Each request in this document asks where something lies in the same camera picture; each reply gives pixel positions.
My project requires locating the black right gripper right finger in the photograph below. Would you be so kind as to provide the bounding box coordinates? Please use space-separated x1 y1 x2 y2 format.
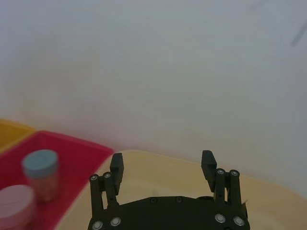
201 150 246 228

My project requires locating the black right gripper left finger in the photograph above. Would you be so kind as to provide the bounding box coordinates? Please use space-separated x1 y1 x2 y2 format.
89 153 125 230

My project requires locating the red plastic tray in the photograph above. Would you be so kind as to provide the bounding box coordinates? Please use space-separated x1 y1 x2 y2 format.
0 130 115 230

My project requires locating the cream plastic tray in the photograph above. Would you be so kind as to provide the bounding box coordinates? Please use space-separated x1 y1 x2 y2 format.
56 149 307 230

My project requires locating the clear jar with blue lid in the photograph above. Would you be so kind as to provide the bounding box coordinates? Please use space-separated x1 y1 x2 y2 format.
22 149 60 203

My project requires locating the jar with pink lid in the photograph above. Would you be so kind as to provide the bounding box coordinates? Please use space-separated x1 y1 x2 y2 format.
0 184 36 230

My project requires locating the yellow plastic tray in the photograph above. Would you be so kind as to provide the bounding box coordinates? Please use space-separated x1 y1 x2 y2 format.
0 118 37 154

